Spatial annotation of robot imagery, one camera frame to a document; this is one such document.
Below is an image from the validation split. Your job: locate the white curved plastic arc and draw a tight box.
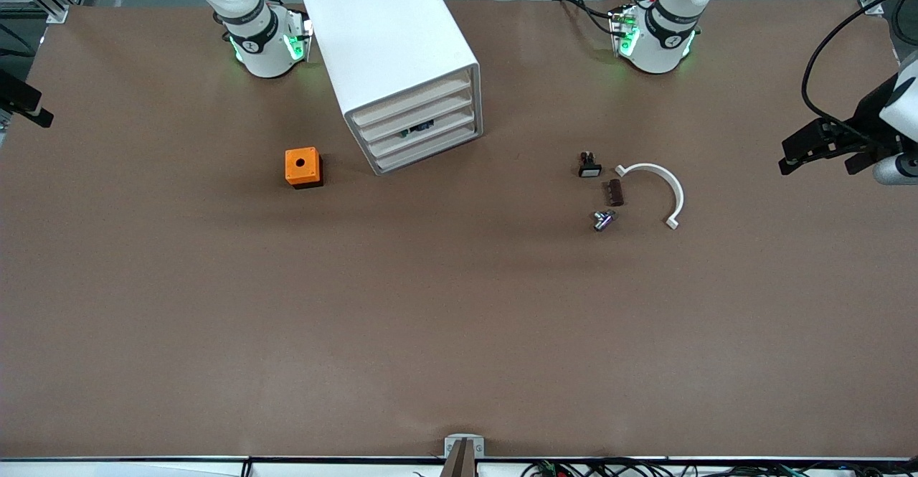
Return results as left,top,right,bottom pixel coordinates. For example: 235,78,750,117
615,162,686,231

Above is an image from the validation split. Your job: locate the orange box with hole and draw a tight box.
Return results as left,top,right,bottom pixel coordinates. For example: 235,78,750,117
285,147,324,189

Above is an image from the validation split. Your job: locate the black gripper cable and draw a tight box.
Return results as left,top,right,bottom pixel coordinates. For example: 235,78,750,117
801,0,918,137

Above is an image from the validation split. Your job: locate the black arm base cable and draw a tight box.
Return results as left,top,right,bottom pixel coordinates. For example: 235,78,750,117
552,0,621,37

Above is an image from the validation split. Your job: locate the white table edge rail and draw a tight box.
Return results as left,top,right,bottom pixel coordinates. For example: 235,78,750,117
0,455,918,477

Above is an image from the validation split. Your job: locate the black cable bundle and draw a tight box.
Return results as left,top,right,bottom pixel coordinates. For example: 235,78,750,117
520,458,918,477

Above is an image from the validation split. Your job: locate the grey metal mount bracket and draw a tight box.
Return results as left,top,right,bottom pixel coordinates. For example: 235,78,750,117
443,434,486,477

